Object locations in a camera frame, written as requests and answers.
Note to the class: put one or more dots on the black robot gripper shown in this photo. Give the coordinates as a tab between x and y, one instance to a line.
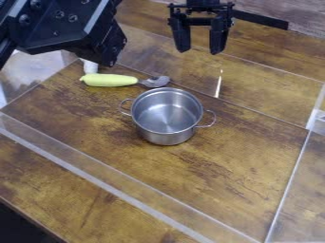
213	13

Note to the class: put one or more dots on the white plush mushroom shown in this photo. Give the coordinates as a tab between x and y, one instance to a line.
90	67

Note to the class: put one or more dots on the silver steel pot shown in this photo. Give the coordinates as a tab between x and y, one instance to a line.
168	114

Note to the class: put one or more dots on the black object at top edge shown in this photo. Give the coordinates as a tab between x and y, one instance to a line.
81	26

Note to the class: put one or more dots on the green handled spoon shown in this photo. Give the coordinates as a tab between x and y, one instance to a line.
114	80

